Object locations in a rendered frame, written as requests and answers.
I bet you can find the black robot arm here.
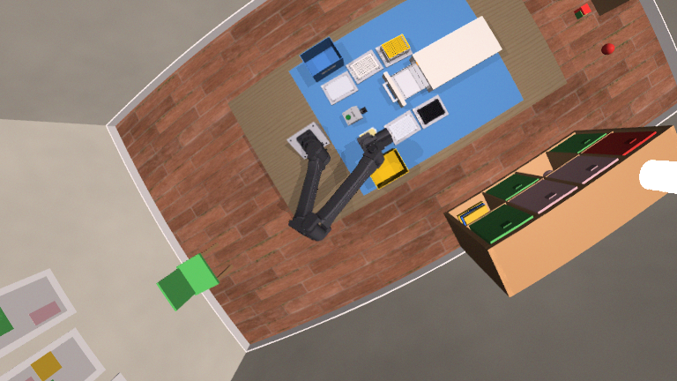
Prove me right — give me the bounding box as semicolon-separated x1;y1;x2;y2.
288;128;393;242

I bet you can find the blue open-top box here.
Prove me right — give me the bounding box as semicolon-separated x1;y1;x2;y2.
300;36;344;82

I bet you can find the blue bench mat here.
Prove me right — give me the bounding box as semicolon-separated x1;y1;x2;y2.
289;0;524;174

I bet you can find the yellow open-top bin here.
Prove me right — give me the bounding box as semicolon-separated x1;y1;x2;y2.
371;149;409;190

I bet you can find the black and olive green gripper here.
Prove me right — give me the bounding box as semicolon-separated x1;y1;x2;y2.
357;132;370;153

